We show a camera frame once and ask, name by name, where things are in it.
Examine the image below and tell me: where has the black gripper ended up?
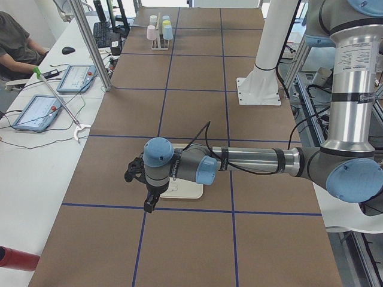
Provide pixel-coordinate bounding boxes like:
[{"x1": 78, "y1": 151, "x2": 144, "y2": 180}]
[{"x1": 144, "y1": 184, "x2": 169, "y2": 213}]

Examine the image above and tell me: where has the pink plastic cup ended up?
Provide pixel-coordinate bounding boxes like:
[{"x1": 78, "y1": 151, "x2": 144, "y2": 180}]
[{"x1": 146, "y1": 25, "x2": 157, "y2": 41}]

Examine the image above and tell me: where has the pale cream plastic cup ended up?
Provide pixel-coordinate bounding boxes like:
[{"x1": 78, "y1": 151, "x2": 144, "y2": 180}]
[{"x1": 149, "y1": 15, "x2": 158, "y2": 26}]

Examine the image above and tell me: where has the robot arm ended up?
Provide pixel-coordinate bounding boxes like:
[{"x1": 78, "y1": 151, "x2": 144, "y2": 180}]
[{"x1": 139, "y1": 1, "x2": 382, "y2": 212}]

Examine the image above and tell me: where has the cream serving tray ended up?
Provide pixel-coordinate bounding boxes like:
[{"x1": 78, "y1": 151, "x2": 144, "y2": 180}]
[{"x1": 160, "y1": 143, "x2": 205, "y2": 200}]

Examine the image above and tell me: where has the metal reacher grabber stick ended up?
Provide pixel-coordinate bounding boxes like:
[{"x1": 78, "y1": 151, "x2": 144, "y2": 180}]
[{"x1": 33, "y1": 66, "x2": 91, "y2": 143}]

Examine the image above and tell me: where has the near teach pendant tablet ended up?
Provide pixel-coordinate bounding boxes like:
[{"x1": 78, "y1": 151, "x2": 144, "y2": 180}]
[{"x1": 12, "y1": 94, "x2": 61, "y2": 132}]

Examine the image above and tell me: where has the teach pendant tablet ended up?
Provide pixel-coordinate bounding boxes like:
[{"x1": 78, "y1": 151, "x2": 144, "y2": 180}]
[
  {"x1": 56, "y1": 65, "x2": 97, "y2": 93},
  {"x1": 12, "y1": 94, "x2": 61, "y2": 132}
]

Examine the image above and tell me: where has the far teach pendant tablet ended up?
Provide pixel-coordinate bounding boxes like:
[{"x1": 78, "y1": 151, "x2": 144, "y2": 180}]
[{"x1": 56, "y1": 65, "x2": 97, "y2": 93}]

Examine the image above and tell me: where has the red bottle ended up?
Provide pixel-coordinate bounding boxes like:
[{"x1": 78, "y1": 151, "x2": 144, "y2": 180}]
[{"x1": 1, "y1": 246, "x2": 40, "y2": 271}]

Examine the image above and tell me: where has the black box device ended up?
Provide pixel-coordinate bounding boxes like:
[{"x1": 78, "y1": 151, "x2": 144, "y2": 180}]
[{"x1": 110, "y1": 40, "x2": 122, "y2": 56}]

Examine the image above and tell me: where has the black power adapter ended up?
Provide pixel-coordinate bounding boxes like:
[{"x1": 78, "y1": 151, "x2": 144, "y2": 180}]
[{"x1": 41, "y1": 69, "x2": 60, "y2": 79}]

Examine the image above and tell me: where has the black computer mouse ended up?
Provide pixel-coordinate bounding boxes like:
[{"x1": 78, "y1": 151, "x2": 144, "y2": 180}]
[{"x1": 62, "y1": 46, "x2": 75, "y2": 55}]

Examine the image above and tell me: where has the black keyboard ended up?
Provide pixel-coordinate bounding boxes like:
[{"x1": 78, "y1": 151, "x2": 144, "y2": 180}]
[{"x1": 93, "y1": 22, "x2": 110, "y2": 48}]

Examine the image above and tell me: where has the white plastic chair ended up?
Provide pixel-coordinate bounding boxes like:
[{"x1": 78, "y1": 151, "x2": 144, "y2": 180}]
[{"x1": 313, "y1": 183, "x2": 383, "y2": 234}]

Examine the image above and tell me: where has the person in olive shirt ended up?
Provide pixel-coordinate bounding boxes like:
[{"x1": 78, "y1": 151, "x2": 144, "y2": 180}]
[{"x1": 1, "y1": 11, "x2": 48, "y2": 81}]

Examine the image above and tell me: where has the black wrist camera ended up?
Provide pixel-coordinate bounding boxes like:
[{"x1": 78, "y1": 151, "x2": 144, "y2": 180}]
[{"x1": 124, "y1": 155, "x2": 147, "y2": 184}]

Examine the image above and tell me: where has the black camera cable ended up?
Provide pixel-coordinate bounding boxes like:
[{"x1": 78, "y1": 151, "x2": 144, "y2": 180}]
[{"x1": 182, "y1": 120, "x2": 330, "y2": 175}]

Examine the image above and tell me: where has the white wire cup rack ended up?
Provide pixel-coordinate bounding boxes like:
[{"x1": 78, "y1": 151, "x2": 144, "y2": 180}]
[{"x1": 151, "y1": 13, "x2": 170, "y2": 50}]

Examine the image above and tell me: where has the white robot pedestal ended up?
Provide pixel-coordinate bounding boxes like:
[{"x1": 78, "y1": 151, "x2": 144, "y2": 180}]
[{"x1": 236, "y1": 0, "x2": 300, "y2": 106}]

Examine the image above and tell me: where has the aluminium frame post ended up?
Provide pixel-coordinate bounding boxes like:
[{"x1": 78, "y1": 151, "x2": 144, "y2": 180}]
[{"x1": 68, "y1": 0, "x2": 111, "y2": 91}]

